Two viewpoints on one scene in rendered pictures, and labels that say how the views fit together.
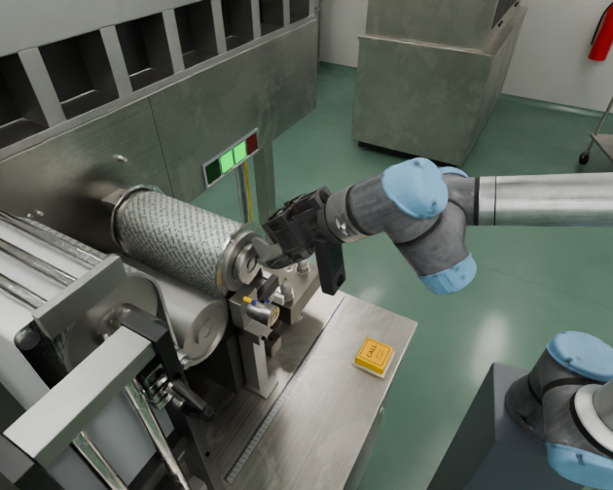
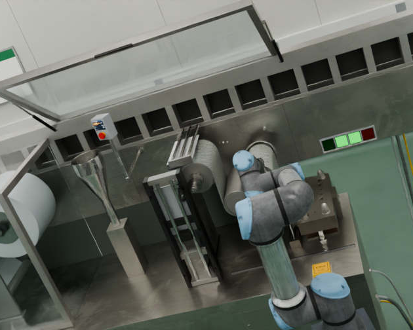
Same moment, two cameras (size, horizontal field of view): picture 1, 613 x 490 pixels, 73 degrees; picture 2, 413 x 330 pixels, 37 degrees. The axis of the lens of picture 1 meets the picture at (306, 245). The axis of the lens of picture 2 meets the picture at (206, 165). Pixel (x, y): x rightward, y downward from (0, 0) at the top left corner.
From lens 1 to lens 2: 2.21 m
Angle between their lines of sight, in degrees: 65
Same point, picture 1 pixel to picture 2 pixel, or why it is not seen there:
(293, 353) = (300, 252)
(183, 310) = (231, 190)
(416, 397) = not seen: outside the picture
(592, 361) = (319, 282)
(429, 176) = (240, 156)
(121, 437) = (173, 200)
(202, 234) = not seen: hidden behind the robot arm
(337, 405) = not seen: hidden behind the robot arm
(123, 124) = (267, 114)
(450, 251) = (246, 185)
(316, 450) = (259, 283)
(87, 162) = (248, 127)
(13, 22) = (226, 80)
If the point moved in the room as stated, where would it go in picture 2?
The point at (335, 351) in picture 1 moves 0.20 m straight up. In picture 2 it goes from (314, 261) to (301, 221)
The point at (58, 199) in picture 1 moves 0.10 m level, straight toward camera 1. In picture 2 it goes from (235, 139) to (225, 149)
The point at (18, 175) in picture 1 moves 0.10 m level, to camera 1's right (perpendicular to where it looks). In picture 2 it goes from (221, 127) to (230, 131)
